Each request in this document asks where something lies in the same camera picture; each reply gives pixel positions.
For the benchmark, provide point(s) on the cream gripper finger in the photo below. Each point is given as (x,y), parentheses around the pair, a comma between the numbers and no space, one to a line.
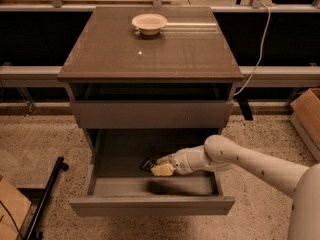
(165,159)
(163,170)

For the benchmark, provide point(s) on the black rxbar chocolate wrapper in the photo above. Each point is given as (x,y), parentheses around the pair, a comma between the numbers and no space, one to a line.
(147,165)

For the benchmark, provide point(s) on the open grey middle drawer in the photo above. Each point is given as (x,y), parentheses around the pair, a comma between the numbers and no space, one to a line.
(116,186)

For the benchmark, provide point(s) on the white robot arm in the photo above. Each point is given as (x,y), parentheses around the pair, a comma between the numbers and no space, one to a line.
(300,183)

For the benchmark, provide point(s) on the closed grey top drawer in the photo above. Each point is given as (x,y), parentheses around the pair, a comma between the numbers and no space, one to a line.
(151,115)

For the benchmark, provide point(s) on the cardboard box bottom left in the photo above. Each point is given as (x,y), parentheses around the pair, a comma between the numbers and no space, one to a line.
(13,210)

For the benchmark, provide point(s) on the cardboard box right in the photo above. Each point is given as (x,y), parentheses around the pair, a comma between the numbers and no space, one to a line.
(306,119)

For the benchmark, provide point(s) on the white paper bowl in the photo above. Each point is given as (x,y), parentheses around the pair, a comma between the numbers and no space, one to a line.
(149,24)

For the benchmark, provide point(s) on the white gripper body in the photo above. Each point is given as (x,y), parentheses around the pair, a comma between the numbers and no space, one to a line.
(181,161)

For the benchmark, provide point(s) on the cardboard box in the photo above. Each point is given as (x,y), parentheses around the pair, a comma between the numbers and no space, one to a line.
(13,210)
(306,119)

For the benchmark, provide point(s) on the grey metal railing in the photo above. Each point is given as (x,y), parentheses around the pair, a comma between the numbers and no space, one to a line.
(263,76)

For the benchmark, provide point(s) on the black bracket behind cabinet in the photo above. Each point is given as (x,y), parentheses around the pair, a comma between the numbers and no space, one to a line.
(242,99)

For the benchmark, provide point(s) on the grey drawer cabinet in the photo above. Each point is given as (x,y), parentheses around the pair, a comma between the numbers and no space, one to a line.
(188,60)

